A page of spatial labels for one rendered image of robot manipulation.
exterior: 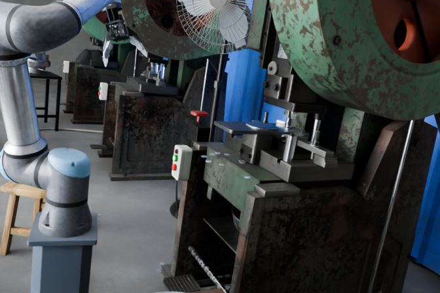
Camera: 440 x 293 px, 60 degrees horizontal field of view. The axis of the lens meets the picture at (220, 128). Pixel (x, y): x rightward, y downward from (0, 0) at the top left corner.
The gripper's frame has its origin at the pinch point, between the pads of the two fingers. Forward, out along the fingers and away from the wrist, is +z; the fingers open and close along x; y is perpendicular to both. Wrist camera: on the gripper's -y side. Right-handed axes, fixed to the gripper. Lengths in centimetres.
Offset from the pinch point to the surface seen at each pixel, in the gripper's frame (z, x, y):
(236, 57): -8, 97, -248
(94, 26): -73, -35, -269
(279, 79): 19, 51, 13
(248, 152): 43, 35, 8
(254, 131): 34, 37, 15
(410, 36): 15, 83, 41
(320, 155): 47, 56, 22
